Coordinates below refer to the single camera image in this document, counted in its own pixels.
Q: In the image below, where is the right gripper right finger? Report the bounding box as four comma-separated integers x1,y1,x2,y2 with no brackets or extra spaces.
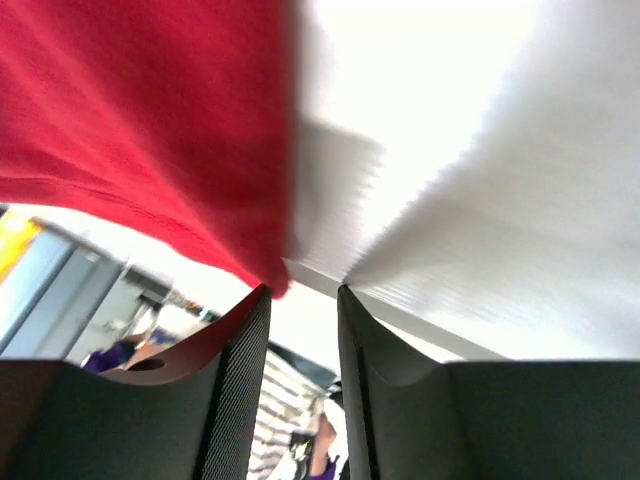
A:
337,286,639,479

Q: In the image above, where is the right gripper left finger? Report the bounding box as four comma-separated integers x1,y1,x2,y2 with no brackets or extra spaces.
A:
1,286,271,479

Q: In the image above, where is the dark red t shirt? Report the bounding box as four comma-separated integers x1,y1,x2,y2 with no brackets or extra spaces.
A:
1,1,294,296

